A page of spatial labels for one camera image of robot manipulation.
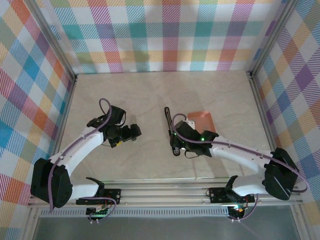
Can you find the orange dice block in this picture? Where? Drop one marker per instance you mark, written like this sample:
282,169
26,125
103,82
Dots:
202,120

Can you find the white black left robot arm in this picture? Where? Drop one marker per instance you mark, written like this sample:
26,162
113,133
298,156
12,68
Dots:
80,147

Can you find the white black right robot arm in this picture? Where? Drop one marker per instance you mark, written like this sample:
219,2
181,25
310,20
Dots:
240,155

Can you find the small lit circuit board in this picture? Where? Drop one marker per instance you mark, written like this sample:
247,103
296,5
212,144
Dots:
97,211
237,210

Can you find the checked cloth backdrop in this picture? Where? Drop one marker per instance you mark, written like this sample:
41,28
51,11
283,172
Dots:
20,100
162,35
300,100

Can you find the aluminium side rail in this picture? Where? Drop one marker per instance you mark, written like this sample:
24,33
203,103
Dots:
262,112
67,107

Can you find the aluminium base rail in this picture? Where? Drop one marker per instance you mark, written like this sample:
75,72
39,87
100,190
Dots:
162,193

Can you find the aluminium frame post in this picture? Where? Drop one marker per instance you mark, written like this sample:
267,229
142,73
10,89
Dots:
50,40
272,37

